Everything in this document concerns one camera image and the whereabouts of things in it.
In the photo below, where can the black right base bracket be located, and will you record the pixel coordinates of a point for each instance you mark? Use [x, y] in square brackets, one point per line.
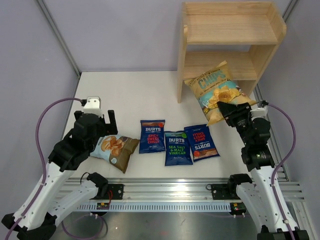
[221, 192]

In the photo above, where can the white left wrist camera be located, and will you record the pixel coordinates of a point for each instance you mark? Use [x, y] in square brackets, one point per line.
[92, 105]

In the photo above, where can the blue Burts sea salt bag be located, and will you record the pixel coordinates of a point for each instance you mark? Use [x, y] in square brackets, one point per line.
[178, 151]

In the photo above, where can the wooden two-tier shelf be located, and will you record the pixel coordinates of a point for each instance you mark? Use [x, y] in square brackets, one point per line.
[246, 34]

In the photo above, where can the tan kettle chips bag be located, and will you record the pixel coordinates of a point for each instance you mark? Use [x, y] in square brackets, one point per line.
[216, 85]

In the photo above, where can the black left base bracket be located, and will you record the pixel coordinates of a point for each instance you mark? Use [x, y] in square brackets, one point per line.
[113, 192]

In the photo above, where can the blue Burts spicy chilli bag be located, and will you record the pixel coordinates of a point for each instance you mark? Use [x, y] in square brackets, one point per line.
[152, 136]

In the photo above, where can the light blue cassava chips bag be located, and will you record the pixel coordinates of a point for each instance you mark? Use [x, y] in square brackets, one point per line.
[116, 150]

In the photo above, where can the upside-down Burts spicy chilli bag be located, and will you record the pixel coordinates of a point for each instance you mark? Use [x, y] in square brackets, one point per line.
[201, 142]

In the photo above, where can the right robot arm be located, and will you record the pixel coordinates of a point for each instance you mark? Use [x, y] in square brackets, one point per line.
[259, 189]

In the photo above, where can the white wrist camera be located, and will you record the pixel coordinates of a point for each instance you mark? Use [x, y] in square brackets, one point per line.
[261, 109]
[92, 105]

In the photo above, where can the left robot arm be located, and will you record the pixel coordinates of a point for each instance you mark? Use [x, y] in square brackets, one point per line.
[39, 216]

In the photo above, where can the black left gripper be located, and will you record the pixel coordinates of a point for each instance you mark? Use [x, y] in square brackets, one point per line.
[110, 128]

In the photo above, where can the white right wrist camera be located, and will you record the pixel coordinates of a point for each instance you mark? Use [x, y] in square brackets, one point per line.
[261, 109]

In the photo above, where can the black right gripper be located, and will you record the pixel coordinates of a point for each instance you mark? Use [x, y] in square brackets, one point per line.
[227, 109]

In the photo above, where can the black base bracket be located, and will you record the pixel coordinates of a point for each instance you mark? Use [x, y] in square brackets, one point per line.
[113, 192]
[221, 192]

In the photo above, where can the white slotted cable duct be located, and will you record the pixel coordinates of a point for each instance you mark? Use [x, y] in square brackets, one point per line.
[150, 207]

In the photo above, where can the aluminium mounting rail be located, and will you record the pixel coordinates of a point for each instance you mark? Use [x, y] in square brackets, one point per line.
[176, 190]

